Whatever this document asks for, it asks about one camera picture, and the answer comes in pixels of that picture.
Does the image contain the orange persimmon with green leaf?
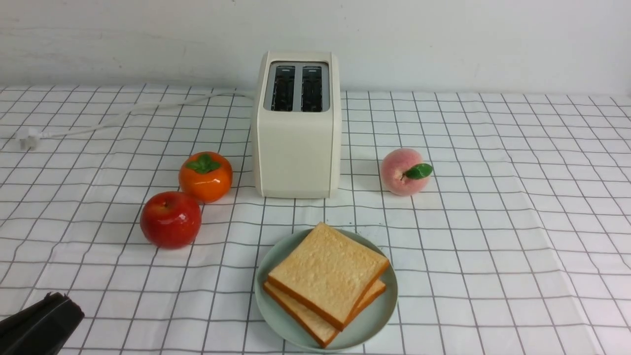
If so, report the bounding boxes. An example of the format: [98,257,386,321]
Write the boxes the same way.
[178,151,234,204]

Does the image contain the white toaster power cable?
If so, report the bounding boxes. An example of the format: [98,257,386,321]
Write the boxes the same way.
[15,91,254,151]

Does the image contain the toast slice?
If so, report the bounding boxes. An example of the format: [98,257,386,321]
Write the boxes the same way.
[262,280,387,349]
[267,222,390,331]

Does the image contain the red apple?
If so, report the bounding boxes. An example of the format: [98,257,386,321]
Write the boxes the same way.
[140,191,202,249]

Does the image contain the pink peach with leaf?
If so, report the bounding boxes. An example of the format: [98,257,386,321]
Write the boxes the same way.
[380,148,434,196]

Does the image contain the white grid tablecloth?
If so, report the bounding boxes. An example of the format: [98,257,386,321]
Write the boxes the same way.
[0,85,631,355]

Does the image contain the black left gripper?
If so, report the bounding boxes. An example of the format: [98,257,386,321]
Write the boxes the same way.
[0,292,85,355]

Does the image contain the white two-slot toaster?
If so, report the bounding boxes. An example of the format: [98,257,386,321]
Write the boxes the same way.
[250,51,342,199]

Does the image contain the light green round plate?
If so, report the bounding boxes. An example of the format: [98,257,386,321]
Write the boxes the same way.
[254,228,397,353]

